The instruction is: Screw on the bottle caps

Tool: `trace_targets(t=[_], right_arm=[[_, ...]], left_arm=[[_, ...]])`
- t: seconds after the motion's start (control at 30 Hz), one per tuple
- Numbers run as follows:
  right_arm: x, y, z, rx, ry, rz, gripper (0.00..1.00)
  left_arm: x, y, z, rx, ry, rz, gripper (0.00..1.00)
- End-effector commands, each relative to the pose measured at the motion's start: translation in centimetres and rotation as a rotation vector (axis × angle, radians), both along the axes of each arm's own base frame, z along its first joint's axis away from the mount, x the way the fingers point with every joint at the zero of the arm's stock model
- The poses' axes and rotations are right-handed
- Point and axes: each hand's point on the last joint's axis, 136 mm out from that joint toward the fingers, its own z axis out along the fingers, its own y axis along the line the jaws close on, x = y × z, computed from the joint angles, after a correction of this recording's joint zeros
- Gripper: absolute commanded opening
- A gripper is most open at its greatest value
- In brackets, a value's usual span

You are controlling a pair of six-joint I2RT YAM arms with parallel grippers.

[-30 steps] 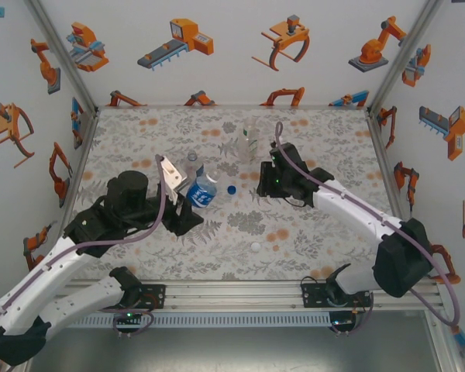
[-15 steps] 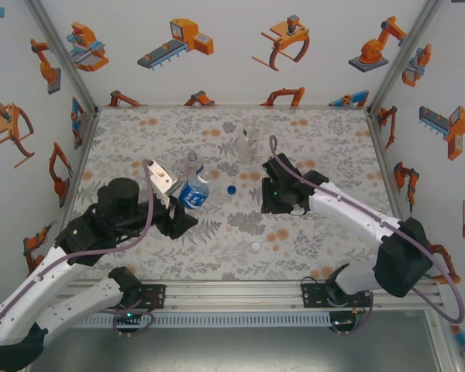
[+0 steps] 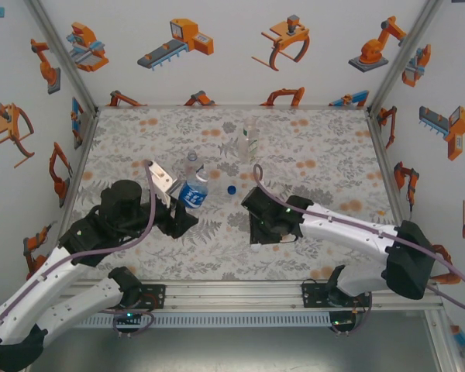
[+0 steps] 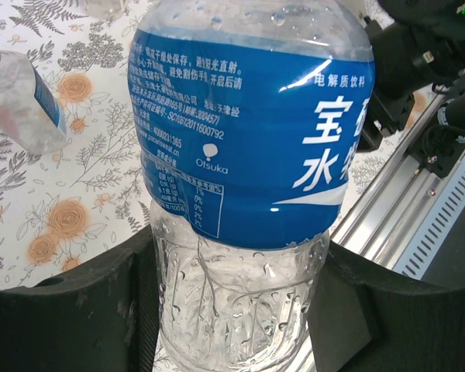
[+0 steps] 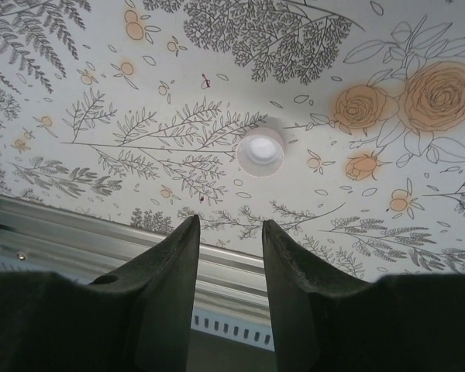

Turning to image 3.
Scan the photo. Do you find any bottle with wide blue label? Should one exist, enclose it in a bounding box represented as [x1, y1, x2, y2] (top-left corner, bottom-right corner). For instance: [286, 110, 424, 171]
[177, 168, 210, 210]

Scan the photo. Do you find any clear bottle small blue label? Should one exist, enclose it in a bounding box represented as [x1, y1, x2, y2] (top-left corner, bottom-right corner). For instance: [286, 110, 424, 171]
[183, 150, 206, 185]

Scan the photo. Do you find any clear bottle green label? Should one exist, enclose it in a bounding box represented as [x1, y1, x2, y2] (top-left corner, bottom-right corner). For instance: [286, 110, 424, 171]
[238, 118, 260, 164]

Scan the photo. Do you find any grey floral table cloth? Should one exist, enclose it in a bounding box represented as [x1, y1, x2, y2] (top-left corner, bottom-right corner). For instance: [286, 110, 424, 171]
[64, 107, 418, 282]

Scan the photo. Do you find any circuit board with green light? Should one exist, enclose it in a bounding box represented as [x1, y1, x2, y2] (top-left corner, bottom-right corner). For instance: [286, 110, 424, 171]
[113, 311, 145, 326]
[330, 316, 357, 331]

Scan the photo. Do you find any aluminium frame rail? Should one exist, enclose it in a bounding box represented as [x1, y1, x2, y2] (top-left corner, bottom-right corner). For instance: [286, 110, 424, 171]
[56, 108, 102, 245]
[96, 103, 369, 111]
[366, 108, 408, 228]

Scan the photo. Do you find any wide aluminium base rail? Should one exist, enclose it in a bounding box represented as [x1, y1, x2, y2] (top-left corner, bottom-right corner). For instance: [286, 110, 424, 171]
[61, 281, 445, 312]

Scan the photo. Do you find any slotted grey cable duct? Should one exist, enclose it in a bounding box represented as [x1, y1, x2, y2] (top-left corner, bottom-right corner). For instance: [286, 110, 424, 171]
[77, 312, 330, 329]

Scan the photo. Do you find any aluminium frame post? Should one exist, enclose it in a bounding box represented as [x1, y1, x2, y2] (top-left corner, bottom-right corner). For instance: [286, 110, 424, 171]
[366, 0, 446, 113]
[424, 309, 464, 372]
[22, 0, 101, 113]

